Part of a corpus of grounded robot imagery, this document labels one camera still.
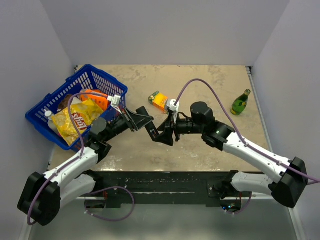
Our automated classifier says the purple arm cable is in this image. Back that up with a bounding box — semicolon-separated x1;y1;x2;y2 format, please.
176;78;320;186
26;92;111;226

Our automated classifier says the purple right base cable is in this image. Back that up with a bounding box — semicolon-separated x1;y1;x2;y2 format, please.
224;191;253;216

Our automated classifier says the orange carton box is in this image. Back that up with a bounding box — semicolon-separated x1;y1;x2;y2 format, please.
79;89;109;111

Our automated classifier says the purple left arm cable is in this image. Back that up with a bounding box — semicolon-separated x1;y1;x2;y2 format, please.
26;92;111;226

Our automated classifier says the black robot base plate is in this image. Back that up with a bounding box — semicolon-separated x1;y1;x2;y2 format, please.
85;170;250;213

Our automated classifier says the white plastic bottle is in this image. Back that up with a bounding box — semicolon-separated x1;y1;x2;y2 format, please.
44;109;61;136

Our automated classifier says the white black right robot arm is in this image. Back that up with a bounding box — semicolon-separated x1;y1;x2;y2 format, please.
155;99;309;208

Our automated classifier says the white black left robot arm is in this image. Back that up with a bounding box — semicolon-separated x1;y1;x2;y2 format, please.
17;106;154;226

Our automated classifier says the black remote control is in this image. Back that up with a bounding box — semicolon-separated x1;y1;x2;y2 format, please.
145;121;159;142

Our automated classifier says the green glass bottle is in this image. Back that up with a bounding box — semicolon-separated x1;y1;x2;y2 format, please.
230;89;251;116

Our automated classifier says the orange yellow battery pack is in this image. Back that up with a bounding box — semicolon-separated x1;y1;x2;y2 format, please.
148;91;168;113

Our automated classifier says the blue plastic basket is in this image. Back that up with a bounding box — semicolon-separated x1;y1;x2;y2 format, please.
25;64;128;152

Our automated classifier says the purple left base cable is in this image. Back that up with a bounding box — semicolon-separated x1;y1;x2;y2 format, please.
84;186;136;222

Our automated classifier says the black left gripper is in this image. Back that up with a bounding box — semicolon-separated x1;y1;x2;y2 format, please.
103;107;154;143

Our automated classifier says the yellow chips bag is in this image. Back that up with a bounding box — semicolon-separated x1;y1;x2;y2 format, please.
52;99;104;146

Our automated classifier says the brown white package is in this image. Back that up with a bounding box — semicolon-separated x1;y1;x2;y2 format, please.
57;94;82;113

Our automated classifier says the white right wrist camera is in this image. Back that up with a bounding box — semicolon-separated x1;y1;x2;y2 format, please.
164;98;180;123

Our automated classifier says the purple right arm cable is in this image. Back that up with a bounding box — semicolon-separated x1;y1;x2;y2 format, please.
176;78;320;186

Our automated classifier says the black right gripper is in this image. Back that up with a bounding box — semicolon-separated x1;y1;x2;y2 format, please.
154;111;205;146

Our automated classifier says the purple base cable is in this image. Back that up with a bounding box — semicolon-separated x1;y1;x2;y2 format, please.
224;191;253;216
84;186;136;222

